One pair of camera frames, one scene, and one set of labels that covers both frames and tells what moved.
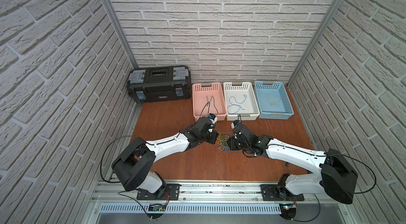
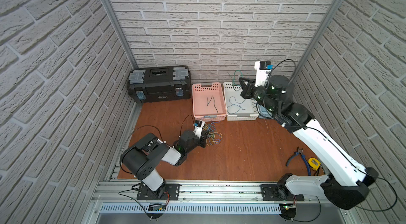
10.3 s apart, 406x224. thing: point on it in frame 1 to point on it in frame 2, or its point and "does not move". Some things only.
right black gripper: [231, 143] to [248, 87]
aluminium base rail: [111, 198] does not move
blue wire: [240, 106] does not move
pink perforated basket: [208, 100] does not move
